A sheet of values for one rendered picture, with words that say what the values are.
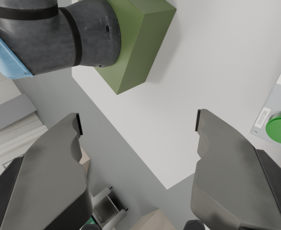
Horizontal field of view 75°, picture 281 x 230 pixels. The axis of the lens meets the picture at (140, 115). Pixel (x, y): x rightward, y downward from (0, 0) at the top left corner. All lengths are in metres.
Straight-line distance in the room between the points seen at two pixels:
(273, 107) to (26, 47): 0.38
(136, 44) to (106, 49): 0.06
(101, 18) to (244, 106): 0.34
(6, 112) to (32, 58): 7.51
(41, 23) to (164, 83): 0.31
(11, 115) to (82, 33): 7.40
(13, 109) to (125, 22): 7.53
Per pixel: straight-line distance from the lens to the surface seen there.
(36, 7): 0.35
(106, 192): 4.42
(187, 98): 0.49
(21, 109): 7.73
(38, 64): 0.38
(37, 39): 0.36
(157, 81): 0.53
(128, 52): 0.42
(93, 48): 0.41
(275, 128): 0.30
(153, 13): 0.40
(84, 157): 4.73
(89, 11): 0.43
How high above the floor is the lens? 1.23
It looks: 35 degrees down
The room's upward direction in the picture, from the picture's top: 121 degrees counter-clockwise
